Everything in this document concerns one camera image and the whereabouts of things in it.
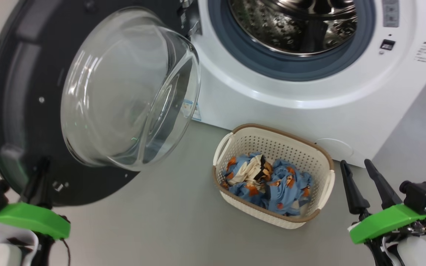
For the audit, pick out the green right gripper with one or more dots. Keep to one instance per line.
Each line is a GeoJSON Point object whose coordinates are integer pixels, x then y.
{"type": "Point", "coordinates": [386, 221]}

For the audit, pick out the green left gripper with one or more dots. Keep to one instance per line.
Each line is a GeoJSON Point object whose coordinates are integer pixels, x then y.
{"type": "Point", "coordinates": [31, 218]}

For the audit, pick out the blue orange-print garment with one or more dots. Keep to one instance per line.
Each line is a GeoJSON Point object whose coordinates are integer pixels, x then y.
{"type": "Point", "coordinates": [288, 192]}

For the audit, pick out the black round glass washer door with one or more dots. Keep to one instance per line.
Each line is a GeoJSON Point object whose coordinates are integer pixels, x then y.
{"type": "Point", "coordinates": [20, 92]}

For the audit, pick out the blue and cream printed garment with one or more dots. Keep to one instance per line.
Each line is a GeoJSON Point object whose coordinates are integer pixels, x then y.
{"type": "Point", "coordinates": [246, 171]}

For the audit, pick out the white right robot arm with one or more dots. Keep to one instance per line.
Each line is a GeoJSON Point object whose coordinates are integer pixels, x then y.
{"type": "Point", "coordinates": [414, 253]}

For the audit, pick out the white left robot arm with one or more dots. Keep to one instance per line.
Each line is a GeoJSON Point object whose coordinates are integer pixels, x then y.
{"type": "Point", "coordinates": [2, 251]}

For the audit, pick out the white front-load washing machine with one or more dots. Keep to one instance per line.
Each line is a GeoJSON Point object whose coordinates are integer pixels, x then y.
{"type": "Point", "coordinates": [309, 107]}

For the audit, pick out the black door lock slot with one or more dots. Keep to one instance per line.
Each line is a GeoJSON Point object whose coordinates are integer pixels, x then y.
{"type": "Point", "coordinates": [387, 44]}

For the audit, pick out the stainless steel washing machine drum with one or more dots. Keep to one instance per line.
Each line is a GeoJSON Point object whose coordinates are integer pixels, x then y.
{"type": "Point", "coordinates": [294, 26]}

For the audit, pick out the round white drain filter cover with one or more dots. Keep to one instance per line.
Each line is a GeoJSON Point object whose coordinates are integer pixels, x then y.
{"type": "Point", "coordinates": [333, 147]}

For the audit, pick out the cream perforated plastic laundry basket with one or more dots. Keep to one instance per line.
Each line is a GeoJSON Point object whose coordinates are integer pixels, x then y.
{"type": "Point", "coordinates": [257, 138]}

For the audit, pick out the blue energy label sticker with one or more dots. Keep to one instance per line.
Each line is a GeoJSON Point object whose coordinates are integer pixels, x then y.
{"type": "Point", "coordinates": [192, 110]}

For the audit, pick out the grey rectangular sticker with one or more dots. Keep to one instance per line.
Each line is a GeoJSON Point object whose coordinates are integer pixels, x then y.
{"type": "Point", "coordinates": [390, 13]}

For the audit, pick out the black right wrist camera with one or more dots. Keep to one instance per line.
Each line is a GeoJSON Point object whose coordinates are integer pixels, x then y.
{"type": "Point", "coordinates": [422, 195]}

